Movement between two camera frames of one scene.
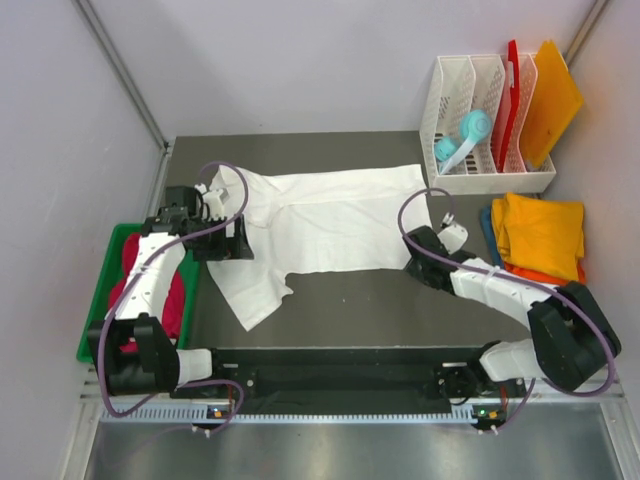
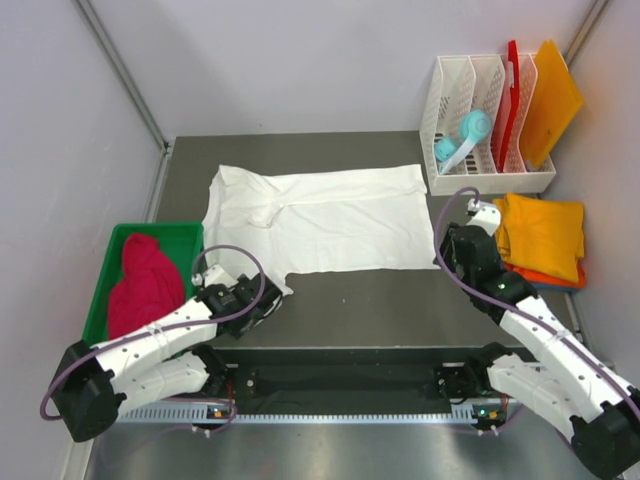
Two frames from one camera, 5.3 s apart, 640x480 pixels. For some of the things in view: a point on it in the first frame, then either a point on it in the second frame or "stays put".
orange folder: [554, 103] stays put
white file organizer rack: [464, 84] stays put
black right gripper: [413, 270] to [446, 247]
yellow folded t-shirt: [542, 234] stays put
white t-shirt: [351, 219] stays put
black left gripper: [228, 248] to [260, 315]
